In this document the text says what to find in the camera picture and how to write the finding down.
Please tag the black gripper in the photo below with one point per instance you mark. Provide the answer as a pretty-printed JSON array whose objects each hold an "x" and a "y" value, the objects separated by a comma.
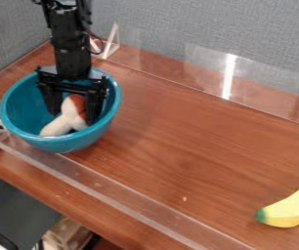
[{"x": 69, "y": 77}]

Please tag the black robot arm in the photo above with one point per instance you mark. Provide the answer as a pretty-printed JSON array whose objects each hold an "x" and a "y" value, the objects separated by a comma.
[{"x": 67, "y": 18}]

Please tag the blue ceramic bowl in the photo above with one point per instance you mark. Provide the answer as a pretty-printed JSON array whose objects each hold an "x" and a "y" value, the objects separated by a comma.
[{"x": 24, "y": 115}]

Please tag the clear acrylic front barrier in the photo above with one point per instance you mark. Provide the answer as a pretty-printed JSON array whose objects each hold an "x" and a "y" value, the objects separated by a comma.
[{"x": 151, "y": 170}]

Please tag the clear acrylic barrier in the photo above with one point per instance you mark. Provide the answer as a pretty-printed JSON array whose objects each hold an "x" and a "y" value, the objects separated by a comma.
[
  {"x": 254, "y": 84},
  {"x": 151, "y": 170}
]

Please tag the wooden object below table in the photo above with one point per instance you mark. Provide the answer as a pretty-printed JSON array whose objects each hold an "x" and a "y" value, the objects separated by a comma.
[{"x": 67, "y": 236}]

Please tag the clear acrylic back barrier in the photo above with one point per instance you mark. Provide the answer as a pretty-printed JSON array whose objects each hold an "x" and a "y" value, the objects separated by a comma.
[{"x": 254, "y": 84}]

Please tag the yellow toy banana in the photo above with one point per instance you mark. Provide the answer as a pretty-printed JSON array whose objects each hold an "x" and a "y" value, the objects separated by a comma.
[{"x": 282, "y": 214}]

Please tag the clear acrylic corner bracket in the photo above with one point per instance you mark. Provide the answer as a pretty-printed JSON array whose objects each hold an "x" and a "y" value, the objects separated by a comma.
[{"x": 104, "y": 47}]

